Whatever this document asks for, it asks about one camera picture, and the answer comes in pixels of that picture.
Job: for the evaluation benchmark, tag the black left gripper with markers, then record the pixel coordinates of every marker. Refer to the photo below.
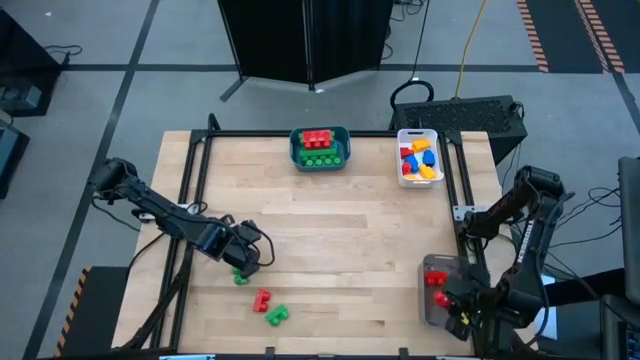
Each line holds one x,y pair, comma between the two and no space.
242,254

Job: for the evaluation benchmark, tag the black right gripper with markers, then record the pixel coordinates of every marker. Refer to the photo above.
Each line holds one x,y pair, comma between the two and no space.
475,310

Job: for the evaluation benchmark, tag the red two-stud building block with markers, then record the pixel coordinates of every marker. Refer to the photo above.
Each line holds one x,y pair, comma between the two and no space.
261,300
441,299
435,278

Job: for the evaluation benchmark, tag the green two-stud building block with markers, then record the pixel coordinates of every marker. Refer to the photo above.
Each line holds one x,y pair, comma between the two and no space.
276,316
240,280

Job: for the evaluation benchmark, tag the yellow one-stud building block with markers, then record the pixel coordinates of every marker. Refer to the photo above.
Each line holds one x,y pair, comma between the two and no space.
427,171
421,145

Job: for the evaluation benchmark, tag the green four-stud building block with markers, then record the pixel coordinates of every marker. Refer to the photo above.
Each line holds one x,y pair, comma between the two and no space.
322,161
320,151

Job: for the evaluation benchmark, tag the red one-stud building block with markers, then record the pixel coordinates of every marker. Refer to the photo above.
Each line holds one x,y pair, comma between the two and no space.
406,153
406,169

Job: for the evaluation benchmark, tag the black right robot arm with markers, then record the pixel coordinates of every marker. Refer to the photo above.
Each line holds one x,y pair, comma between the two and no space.
532,240

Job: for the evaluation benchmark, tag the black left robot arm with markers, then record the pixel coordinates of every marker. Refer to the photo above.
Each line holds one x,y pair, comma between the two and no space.
160,210

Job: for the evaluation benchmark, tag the clear grey plastic bin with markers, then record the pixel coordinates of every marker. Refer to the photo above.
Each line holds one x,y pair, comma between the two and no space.
430,315

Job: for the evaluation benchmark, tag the white paper sheet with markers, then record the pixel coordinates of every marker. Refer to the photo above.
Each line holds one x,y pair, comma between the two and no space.
550,320

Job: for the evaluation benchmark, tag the dark teal plastic bin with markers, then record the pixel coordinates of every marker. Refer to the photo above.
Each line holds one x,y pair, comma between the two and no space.
295,150

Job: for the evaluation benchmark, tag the black mat hazard-striped edge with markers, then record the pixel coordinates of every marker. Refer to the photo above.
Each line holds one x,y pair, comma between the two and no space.
100,310

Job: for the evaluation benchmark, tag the black perforated computer case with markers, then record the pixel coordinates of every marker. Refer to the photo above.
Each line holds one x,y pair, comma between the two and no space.
460,120

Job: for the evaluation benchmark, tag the black fabric partition panel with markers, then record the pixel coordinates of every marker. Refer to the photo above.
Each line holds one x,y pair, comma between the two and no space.
350,40
265,40

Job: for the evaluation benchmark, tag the dark grey equipment box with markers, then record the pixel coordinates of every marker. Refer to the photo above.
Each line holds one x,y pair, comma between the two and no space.
12,160

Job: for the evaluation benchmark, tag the black mat orange stripes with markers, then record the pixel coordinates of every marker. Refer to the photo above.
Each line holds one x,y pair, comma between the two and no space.
560,35

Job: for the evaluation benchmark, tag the black cabinet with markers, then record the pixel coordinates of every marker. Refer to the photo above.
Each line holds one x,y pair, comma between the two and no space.
25,60

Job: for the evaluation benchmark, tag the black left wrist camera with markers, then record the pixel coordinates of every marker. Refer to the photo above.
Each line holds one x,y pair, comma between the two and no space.
248,231

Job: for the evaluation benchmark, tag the silver metal bracket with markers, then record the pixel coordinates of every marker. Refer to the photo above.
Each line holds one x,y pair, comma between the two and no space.
460,212

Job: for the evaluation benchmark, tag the black aluminium table frame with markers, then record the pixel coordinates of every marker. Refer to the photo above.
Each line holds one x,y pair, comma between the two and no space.
250,133

